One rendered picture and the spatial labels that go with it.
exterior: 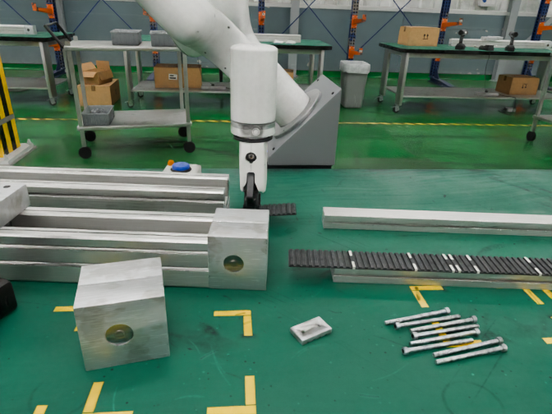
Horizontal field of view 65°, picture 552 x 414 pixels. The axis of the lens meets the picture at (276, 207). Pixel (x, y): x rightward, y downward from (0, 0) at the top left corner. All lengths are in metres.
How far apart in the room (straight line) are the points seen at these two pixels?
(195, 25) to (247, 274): 0.41
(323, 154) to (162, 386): 0.84
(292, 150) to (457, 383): 0.80
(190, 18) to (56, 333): 0.51
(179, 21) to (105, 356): 0.52
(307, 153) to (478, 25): 8.34
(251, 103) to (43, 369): 0.50
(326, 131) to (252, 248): 0.63
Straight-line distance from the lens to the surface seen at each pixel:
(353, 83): 5.80
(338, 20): 8.51
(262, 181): 0.81
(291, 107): 1.25
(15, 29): 6.24
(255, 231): 0.66
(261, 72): 0.77
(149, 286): 0.56
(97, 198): 0.90
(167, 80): 5.66
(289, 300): 0.68
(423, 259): 0.76
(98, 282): 0.58
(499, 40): 6.82
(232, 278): 0.69
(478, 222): 0.96
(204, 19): 0.78
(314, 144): 1.22
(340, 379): 0.57
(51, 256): 0.75
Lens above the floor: 1.19
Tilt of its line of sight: 25 degrees down
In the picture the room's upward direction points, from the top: 2 degrees clockwise
